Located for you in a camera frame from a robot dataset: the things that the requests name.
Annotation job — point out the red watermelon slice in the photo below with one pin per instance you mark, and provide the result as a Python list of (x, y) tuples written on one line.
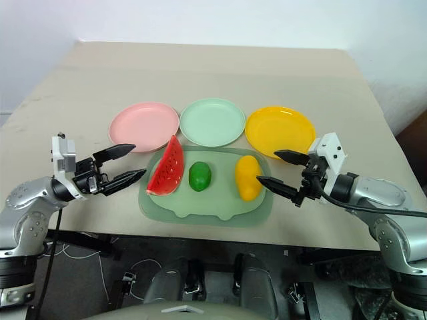
[(166, 170)]

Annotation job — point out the grey robot left leg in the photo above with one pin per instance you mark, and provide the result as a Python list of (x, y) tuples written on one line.
[(170, 283)]

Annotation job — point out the grey robot torso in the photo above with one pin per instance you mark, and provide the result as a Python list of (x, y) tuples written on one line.
[(181, 310)]

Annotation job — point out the yellow mango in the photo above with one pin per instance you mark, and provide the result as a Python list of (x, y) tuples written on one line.
[(247, 178)]

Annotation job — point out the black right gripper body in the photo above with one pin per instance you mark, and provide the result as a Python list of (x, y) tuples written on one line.
[(312, 181)]

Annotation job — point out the yellow plate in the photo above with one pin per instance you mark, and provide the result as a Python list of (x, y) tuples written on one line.
[(280, 130)]

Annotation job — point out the pink plate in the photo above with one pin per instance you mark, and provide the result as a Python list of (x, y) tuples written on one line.
[(143, 127)]

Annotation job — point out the grey robot right leg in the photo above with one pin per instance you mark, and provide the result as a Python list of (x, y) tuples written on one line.
[(258, 283)]

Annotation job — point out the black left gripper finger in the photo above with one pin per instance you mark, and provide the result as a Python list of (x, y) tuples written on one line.
[(115, 151), (125, 180)]

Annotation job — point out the grey robot leg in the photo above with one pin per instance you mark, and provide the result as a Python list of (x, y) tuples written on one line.
[(258, 283), (170, 283)]

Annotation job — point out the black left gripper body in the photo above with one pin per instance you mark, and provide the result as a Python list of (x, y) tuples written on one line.
[(87, 176)]

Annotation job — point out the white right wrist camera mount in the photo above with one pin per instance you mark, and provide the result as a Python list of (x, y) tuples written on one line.
[(328, 156)]

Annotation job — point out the green lime toy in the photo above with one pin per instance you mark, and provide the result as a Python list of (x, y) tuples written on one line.
[(199, 176)]

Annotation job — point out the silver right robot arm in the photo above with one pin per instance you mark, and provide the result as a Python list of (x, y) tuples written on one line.
[(387, 213)]

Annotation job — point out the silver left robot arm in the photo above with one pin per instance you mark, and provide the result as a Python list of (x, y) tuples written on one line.
[(25, 213)]

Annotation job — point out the light green plate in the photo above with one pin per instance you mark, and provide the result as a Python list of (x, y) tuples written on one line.
[(212, 122)]

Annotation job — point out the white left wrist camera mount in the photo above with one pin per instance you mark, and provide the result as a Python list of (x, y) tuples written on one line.
[(63, 166)]

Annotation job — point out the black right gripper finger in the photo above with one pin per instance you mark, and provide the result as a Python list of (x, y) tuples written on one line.
[(292, 156), (277, 186)]

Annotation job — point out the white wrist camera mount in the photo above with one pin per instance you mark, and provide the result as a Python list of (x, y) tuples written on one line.
[(63, 166), (328, 156)]

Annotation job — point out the green tray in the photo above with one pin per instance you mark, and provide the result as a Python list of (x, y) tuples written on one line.
[(213, 203)]

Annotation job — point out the black table frame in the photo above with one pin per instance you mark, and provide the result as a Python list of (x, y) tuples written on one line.
[(83, 241)]

